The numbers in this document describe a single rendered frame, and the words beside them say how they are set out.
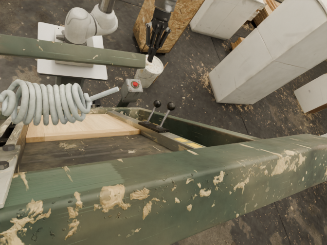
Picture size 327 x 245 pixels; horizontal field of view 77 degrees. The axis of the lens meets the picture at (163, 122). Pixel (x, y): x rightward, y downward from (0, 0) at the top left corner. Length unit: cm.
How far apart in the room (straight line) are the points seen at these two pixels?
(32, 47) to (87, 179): 16
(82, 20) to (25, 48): 136
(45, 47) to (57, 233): 20
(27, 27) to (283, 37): 300
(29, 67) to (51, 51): 244
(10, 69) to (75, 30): 121
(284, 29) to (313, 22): 30
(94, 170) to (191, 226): 16
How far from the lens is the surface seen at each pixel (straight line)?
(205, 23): 431
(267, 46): 304
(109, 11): 170
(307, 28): 285
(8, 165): 32
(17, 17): 320
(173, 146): 71
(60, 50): 28
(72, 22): 165
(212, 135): 90
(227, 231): 290
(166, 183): 27
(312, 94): 559
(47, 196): 25
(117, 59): 30
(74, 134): 87
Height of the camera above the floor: 216
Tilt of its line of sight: 52 degrees down
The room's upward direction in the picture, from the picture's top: 47 degrees clockwise
